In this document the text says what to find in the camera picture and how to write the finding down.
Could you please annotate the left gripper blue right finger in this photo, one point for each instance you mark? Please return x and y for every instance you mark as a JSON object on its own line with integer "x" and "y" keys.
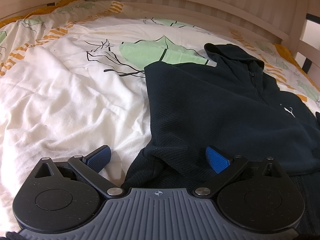
{"x": 225, "y": 166}

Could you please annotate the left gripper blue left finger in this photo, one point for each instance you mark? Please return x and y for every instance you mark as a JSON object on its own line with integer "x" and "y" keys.
{"x": 88, "y": 167}

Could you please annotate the black hooded sweatshirt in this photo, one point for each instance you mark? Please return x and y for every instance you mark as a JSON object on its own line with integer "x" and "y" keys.
{"x": 235, "y": 107}

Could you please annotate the white leaf-patterned duvet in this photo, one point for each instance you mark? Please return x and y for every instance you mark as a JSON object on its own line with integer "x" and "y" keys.
{"x": 72, "y": 80}

